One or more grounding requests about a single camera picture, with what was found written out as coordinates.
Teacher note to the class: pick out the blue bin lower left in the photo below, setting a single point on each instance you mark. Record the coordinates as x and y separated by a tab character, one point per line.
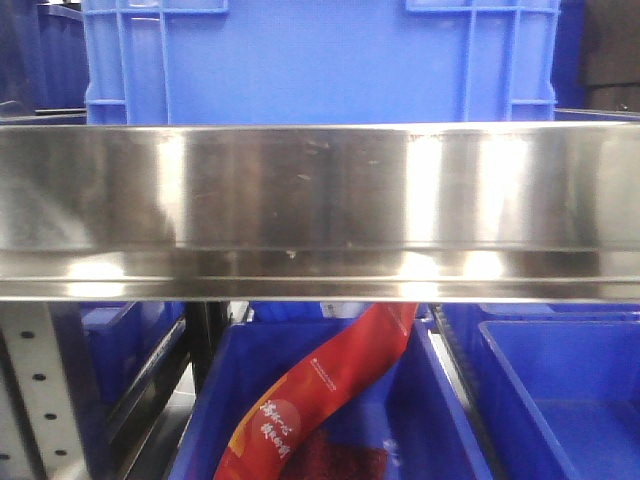
121	336

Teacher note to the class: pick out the large blue upper crate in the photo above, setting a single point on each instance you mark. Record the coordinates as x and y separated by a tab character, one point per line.
319	62

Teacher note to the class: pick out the blue bin lower right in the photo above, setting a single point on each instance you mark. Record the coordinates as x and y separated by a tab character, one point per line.
556	386

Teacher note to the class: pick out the red snack bag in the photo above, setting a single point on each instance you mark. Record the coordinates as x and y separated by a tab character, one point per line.
307	394

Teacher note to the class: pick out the perforated metal rack upright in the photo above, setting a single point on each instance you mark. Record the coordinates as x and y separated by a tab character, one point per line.
36	361

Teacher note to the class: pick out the stainless steel shelf rail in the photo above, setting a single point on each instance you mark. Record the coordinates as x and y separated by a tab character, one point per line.
521	211

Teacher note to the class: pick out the blue bin with snack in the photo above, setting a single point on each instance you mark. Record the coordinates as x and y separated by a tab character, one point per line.
407	425

